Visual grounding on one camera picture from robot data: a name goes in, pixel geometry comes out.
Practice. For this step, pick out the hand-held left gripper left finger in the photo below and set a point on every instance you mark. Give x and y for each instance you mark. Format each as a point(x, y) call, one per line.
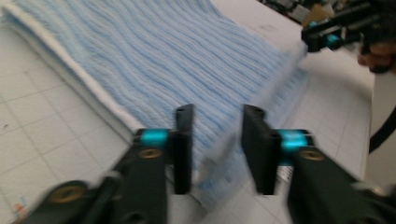
point(183, 149)

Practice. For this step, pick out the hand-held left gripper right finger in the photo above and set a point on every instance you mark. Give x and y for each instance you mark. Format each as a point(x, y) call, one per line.
point(261, 149)

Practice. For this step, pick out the light blue striped towel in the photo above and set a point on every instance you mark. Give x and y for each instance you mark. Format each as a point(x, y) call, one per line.
point(155, 56)

